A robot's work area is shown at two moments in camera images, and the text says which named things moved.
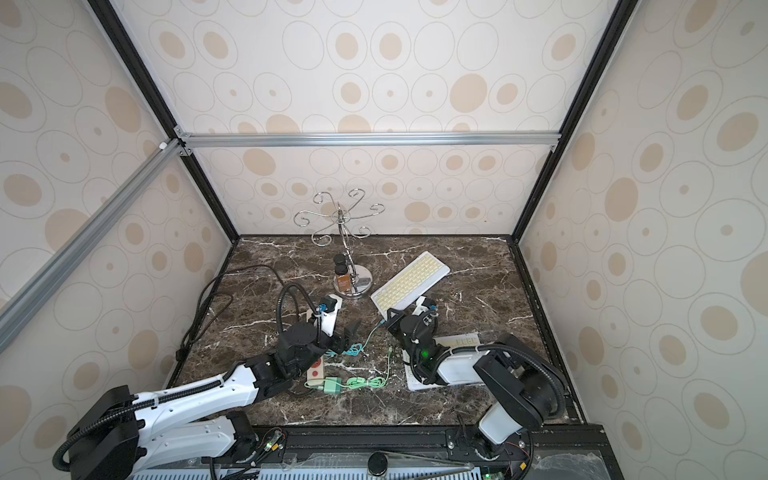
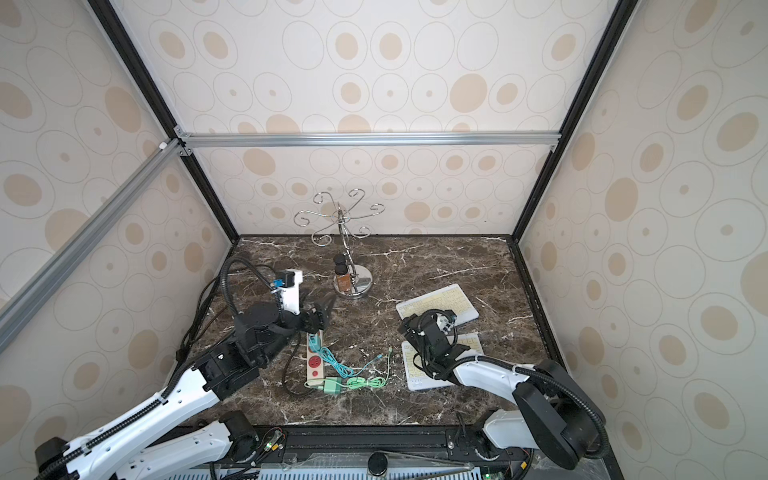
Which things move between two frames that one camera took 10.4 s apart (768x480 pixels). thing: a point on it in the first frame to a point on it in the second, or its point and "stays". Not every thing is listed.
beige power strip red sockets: (316, 373) stays
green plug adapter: (333, 385) stays
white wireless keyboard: (414, 281) to (451, 297)
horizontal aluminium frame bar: (185, 139) stays
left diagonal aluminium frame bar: (27, 301) stays
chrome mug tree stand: (361, 277) stays
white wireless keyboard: (457, 368) stays
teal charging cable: (356, 348) to (315, 345)
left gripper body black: (322, 344) to (292, 324)
